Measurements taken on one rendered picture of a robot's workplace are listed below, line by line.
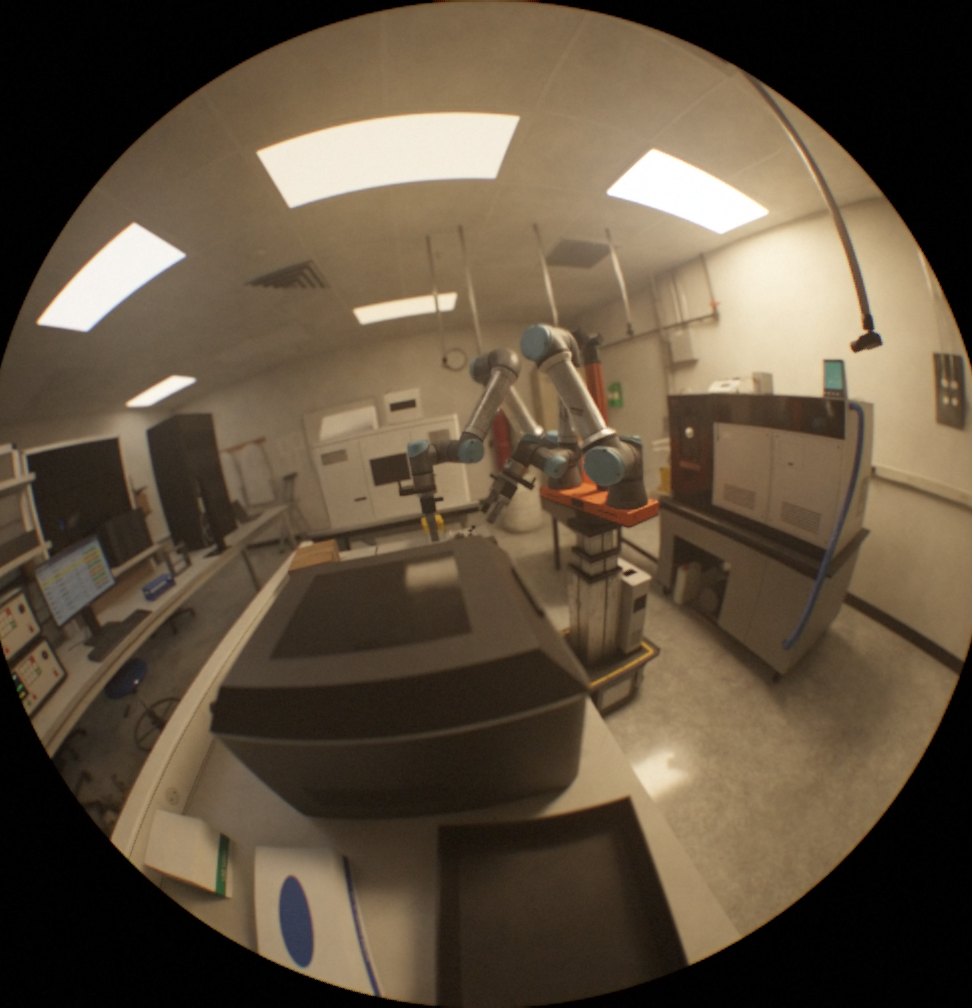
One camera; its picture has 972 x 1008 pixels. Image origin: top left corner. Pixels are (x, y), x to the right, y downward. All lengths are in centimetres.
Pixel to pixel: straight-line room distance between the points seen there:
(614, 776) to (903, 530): 248
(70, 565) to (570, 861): 210
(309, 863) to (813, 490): 185
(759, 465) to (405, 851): 184
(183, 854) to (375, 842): 32
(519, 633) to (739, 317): 309
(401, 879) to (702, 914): 40
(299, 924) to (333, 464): 189
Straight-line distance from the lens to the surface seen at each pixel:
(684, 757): 167
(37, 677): 185
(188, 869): 65
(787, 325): 296
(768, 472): 176
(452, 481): 187
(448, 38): 150
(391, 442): 184
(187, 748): 83
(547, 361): 98
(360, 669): 36
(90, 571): 210
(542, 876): 53
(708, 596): 233
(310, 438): 514
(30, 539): 216
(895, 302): 273
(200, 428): 299
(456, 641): 36
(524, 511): 362
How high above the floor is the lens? 143
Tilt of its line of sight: 16 degrees down
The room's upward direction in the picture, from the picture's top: 8 degrees counter-clockwise
